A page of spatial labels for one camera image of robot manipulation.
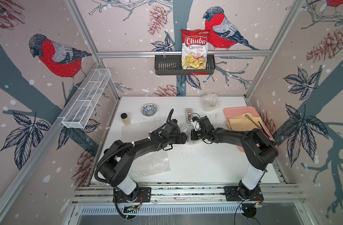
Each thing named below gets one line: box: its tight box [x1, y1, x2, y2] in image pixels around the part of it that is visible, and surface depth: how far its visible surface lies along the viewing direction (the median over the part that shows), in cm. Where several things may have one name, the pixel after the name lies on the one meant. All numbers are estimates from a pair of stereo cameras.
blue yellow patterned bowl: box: [141, 103, 158, 117], surface depth 112 cm
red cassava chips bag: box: [181, 28, 210, 70], surface depth 87 cm
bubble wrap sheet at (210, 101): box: [201, 92, 220, 112], surface depth 112 cm
